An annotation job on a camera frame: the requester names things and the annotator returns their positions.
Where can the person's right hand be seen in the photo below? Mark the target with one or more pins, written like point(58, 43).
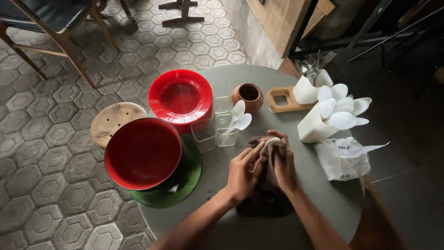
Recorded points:
point(286, 170)

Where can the person's left hand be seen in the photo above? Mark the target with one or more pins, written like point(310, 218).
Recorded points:
point(241, 177)

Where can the white plastic spoon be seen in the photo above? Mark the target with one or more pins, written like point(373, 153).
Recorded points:
point(238, 109)
point(270, 143)
point(242, 122)

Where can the dark brown cloth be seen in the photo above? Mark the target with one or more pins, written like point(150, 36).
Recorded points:
point(265, 198)

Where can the clear square glass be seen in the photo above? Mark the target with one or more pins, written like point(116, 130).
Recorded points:
point(227, 137)
point(220, 89)
point(204, 135)
point(222, 105)

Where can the white cutlery holder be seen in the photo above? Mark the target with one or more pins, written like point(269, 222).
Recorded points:
point(305, 92)
point(314, 128)

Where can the green plate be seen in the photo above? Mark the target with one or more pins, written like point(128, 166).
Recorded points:
point(187, 187)

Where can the white plastic bag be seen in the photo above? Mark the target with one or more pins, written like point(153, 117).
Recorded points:
point(341, 163)

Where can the wooden tray with square hole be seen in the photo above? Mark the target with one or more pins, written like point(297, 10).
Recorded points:
point(291, 104)

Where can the brown clay pot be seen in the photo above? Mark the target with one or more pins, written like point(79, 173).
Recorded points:
point(248, 99)

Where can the bunch of white spoons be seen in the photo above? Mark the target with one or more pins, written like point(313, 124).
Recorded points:
point(341, 111)

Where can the stack of red plates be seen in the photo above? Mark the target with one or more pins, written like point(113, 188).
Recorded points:
point(180, 99)

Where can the stack of red black bowls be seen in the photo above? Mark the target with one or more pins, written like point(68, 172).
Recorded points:
point(144, 154)

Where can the metal spoon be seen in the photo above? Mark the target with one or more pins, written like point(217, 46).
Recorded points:
point(302, 66)

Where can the round wooden stool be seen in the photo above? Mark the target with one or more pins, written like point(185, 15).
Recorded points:
point(111, 121)

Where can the wooden board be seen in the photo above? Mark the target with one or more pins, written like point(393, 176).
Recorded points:
point(277, 24)

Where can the dark wooden table base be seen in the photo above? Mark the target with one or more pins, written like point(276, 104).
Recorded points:
point(182, 15)

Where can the wooden chair with black seat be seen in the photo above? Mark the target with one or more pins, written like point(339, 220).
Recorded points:
point(52, 20)

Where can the black metal frame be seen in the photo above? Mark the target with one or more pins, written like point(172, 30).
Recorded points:
point(367, 38)

